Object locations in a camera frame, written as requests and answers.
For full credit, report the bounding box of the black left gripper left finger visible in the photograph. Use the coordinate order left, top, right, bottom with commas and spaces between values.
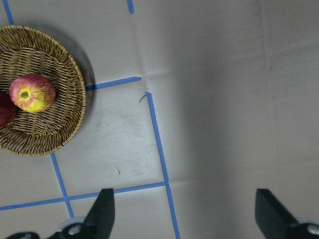
84, 189, 115, 239

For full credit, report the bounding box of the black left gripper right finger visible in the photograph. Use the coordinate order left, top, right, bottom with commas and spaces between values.
255, 189, 299, 239

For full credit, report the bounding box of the red yellow apple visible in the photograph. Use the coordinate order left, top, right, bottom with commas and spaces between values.
9, 74, 56, 113

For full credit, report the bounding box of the dark red apple in basket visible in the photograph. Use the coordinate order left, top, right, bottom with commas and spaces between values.
0, 91, 16, 127

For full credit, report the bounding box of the woven wicker basket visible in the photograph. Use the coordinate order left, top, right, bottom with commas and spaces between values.
0, 25, 86, 156

